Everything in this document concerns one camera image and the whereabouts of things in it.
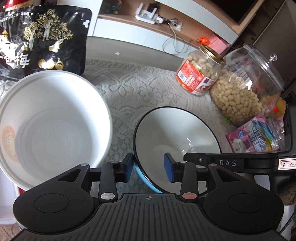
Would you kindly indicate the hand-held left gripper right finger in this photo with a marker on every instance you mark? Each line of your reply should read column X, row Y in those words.
column 168, row 169

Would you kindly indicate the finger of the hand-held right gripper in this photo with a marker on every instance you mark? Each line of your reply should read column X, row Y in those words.
column 222, row 162

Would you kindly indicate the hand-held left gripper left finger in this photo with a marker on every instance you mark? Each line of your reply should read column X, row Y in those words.
column 129, row 168

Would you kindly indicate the blue bowl with black rim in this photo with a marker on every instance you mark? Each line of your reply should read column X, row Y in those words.
column 175, row 129

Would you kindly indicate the yellow snack packet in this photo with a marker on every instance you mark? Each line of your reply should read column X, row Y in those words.
column 278, row 107

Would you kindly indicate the pink and blue candy packet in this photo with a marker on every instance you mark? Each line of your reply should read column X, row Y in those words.
column 252, row 136

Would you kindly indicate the large clear plastic jar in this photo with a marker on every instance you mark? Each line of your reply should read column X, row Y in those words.
column 233, row 99

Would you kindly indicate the white lace tablecloth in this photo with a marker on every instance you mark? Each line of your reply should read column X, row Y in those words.
column 138, row 88

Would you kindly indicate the peanut jar with red label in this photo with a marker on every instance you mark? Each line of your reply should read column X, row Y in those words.
column 198, row 71

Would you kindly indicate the dark grey cabinet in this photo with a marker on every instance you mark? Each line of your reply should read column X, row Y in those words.
column 275, row 25

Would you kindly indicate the pink box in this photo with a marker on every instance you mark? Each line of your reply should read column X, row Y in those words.
column 217, row 42

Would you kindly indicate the orange pumpkin toy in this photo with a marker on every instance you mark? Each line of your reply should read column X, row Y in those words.
column 203, row 40

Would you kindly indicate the black television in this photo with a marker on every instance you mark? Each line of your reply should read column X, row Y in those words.
column 235, row 8

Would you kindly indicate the white and wood cabinet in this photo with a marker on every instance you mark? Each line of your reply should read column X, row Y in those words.
column 129, row 27

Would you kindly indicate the white power strip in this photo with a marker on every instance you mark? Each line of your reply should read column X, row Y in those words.
column 171, row 23

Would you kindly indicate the black snack bag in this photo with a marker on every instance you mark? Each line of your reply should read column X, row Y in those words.
column 46, row 46

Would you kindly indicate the white router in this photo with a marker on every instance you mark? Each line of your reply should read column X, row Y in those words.
column 144, row 17

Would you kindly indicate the green toy car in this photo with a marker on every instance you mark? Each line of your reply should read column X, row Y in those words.
column 113, row 7

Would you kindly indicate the red shiny object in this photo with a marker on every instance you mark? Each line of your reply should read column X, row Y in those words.
column 13, row 4

